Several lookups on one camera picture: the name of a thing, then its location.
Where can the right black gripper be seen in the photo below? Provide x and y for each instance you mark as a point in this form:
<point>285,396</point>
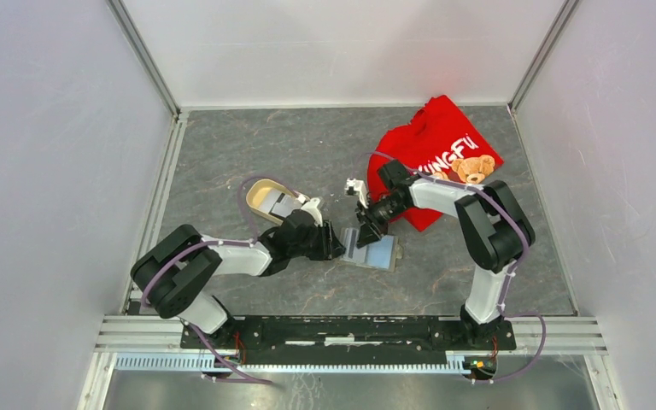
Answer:
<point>366,236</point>

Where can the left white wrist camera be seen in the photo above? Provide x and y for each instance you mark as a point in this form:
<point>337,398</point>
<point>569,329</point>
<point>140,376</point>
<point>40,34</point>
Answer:
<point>312,206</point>

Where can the beige oval tray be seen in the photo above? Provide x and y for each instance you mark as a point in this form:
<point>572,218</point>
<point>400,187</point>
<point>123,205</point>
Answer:
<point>257,193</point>

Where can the aluminium frame rail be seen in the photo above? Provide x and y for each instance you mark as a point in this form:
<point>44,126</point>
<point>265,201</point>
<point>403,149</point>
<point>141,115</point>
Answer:
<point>151,344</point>

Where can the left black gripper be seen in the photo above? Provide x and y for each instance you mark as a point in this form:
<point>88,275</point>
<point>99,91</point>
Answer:
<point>330,246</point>

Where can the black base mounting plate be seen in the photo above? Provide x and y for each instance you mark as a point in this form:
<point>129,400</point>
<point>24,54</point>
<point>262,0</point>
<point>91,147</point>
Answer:
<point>354,340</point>

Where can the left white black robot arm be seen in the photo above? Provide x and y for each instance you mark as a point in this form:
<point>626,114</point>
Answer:
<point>173,276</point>

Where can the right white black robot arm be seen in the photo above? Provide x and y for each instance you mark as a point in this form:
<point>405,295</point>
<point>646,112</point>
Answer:
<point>495,228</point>

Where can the red kung fu t-shirt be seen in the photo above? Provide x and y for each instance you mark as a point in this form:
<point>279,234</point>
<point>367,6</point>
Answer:
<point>439,141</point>

